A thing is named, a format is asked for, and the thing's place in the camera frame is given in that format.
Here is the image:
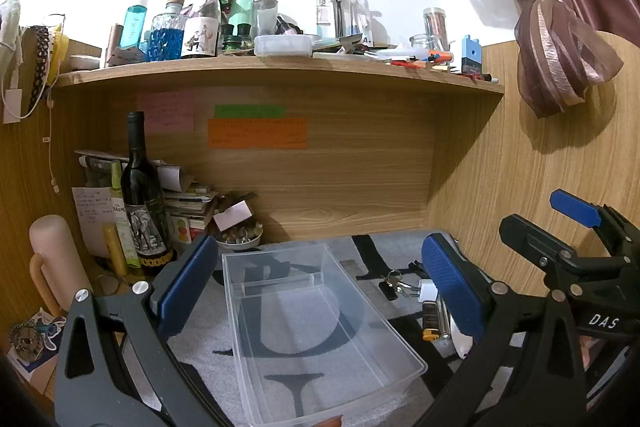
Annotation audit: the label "wooden shelf board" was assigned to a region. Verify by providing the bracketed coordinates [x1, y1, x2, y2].
[52, 56, 506, 96]

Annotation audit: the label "pink thermos bottle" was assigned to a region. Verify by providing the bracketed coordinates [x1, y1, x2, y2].
[28, 214, 93, 315]

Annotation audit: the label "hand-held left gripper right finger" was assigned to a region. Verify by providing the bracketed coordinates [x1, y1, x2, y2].
[415, 233, 588, 427]

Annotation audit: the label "clutter of pens and stationery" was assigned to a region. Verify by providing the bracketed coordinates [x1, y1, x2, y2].
[312, 34, 501, 82]

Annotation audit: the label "dark wine bottle elephant label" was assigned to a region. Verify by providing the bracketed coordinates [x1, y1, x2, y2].
[120, 111, 177, 279]

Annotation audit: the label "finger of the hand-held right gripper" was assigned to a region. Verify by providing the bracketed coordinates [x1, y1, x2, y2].
[499, 213, 636, 293]
[549, 188, 640, 260]

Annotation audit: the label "black lace band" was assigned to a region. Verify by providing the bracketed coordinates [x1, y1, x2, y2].
[27, 25, 54, 116]

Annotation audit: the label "stack of books and papers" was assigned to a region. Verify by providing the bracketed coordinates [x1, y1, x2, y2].
[162, 179, 222, 234]

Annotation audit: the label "green sticky note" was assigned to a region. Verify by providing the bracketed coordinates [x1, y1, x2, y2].
[214, 105, 285, 118]

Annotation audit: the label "yellow plastic item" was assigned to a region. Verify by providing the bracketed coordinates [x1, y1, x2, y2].
[50, 24, 70, 74]

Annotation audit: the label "pink tied curtain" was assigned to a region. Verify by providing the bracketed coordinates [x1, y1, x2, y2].
[420, 0, 640, 118]

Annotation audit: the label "short glass jar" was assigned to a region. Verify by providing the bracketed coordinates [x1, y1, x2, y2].
[410, 34, 444, 54]

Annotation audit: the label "white handwritten note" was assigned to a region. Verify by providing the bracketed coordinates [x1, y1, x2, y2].
[71, 187, 114, 258]

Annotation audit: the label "mint green pump bottle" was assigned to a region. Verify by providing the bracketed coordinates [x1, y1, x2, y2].
[232, 0, 257, 28]

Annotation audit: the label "clear bottle with silver cap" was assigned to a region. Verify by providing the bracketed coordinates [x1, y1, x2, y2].
[254, 0, 279, 38]

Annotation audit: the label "yellow tube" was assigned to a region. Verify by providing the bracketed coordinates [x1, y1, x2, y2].
[102, 224, 129, 279]

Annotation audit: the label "rolled newspaper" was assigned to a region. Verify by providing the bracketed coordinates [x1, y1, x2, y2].
[75, 149, 166, 174]

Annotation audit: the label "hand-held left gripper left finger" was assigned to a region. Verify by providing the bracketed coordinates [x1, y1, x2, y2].
[54, 233, 236, 427]

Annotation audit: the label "white handheld facial device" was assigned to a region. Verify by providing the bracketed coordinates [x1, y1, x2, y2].
[449, 307, 474, 361]

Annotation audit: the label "blue plastic block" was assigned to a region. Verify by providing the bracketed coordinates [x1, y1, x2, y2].
[461, 34, 484, 74]

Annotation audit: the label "pale pink card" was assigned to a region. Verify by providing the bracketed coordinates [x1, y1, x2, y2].
[212, 201, 252, 232]

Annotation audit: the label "glass bottle with cartoon label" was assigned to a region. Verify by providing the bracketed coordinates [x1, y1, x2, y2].
[181, 0, 224, 59]

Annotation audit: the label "toothbrush package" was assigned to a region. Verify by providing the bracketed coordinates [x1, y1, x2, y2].
[316, 0, 374, 46]

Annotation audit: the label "dark green glass jars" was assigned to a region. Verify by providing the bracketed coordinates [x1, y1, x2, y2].
[220, 23, 254, 54]

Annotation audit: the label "orange sticky note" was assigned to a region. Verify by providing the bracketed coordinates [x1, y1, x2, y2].
[207, 118, 308, 150]

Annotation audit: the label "pink sticky note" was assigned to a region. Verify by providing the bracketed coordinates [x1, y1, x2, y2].
[137, 91, 196, 132]

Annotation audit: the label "silver metal tool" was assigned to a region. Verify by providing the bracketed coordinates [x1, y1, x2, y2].
[439, 296, 452, 341]

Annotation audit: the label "bunch of keys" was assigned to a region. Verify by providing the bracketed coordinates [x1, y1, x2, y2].
[378, 269, 421, 303]

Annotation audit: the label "grey mat with black letters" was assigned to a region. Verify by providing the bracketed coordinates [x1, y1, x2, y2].
[165, 229, 501, 427]

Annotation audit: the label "white curled paper sheet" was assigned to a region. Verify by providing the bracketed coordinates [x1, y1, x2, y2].
[150, 164, 183, 194]

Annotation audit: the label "clear plastic storage box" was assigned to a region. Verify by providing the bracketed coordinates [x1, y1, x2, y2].
[221, 243, 429, 427]

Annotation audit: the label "tall clear jar rose contents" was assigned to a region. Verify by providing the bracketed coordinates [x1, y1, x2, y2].
[422, 8, 448, 50]

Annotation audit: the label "sticker cards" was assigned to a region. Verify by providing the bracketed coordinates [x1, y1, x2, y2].
[7, 307, 68, 374]

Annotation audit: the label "small round mirror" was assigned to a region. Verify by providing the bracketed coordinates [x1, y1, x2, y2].
[92, 274, 132, 297]

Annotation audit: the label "white cloth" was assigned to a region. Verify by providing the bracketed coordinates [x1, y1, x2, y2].
[0, 0, 24, 68]

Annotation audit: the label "white plastic container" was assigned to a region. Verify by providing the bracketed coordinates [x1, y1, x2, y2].
[254, 34, 314, 57]

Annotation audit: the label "teal plastic bottle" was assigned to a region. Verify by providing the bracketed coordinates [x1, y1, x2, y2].
[120, 4, 149, 52]

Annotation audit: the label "bowl of small stones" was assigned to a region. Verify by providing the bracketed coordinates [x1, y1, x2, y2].
[216, 224, 264, 253]

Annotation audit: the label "black and gold lighter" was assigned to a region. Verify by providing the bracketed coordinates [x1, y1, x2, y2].
[421, 299, 441, 342]

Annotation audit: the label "blue patterned glass bottle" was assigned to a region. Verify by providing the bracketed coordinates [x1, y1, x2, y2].
[148, 0, 187, 60]

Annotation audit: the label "white wall charger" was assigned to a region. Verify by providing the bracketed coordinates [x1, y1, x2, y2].
[2, 89, 24, 124]

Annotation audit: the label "white cable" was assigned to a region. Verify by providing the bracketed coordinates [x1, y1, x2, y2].
[42, 89, 61, 196]

